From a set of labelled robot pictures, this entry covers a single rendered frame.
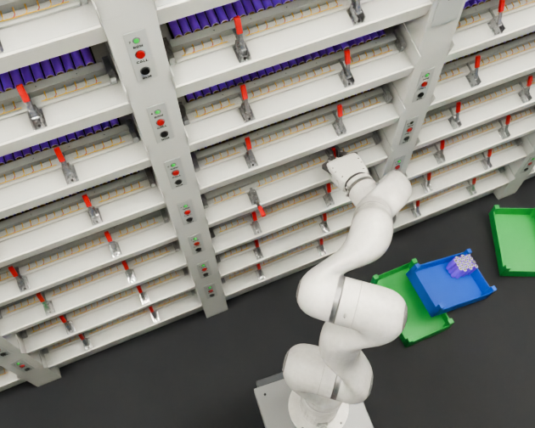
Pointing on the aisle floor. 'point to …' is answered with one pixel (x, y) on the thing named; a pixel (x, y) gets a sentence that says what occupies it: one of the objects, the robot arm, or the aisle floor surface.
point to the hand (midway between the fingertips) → (332, 151)
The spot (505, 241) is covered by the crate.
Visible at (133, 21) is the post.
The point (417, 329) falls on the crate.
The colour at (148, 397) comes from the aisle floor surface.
